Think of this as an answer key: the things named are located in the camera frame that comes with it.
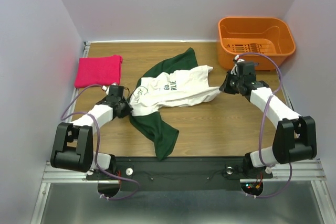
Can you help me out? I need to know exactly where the orange plastic basket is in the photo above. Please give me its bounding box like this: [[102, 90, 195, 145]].
[[217, 17, 296, 70]]

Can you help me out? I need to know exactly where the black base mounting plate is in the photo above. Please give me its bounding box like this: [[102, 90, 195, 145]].
[[94, 156, 274, 193]]

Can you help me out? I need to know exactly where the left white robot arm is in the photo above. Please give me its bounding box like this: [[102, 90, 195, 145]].
[[50, 84, 132, 172]]

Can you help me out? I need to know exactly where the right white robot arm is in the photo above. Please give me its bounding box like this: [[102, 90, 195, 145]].
[[220, 59, 317, 177]]

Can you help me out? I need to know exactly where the folded pink t-shirt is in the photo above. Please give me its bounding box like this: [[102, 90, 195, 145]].
[[74, 55, 123, 88]]

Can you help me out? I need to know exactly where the aluminium table frame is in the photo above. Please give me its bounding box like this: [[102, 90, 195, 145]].
[[35, 42, 324, 223]]

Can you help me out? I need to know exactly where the white green-sleeved t-shirt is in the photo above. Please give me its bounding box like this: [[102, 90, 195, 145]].
[[129, 48, 220, 161]]

